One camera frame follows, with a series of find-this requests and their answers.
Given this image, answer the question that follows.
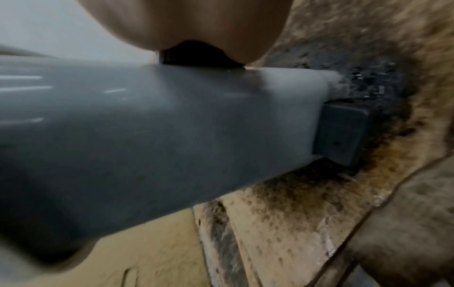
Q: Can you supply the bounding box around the person's right hand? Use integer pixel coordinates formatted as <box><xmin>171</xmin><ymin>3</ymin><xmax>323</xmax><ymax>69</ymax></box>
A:
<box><xmin>76</xmin><ymin>0</ymin><xmax>294</xmax><ymax>65</ymax></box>

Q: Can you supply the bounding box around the white lidded trash bin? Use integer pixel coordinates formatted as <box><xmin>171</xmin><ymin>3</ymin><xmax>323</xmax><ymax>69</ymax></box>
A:
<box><xmin>0</xmin><ymin>54</ymin><xmax>370</xmax><ymax>267</ymax></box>

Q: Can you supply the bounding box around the brown cardboard panel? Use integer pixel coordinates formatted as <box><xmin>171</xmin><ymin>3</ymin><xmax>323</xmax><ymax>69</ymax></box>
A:
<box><xmin>28</xmin><ymin>209</ymin><xmax>210</xmax><ymax>287</ymax></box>

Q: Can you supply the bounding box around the stained brown cardboard sheet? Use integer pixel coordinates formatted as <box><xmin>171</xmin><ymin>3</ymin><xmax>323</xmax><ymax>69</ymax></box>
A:
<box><xmin>193</xmin><ymin>0</ymin><xmax>454</xmax><ymax>287</ymax></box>

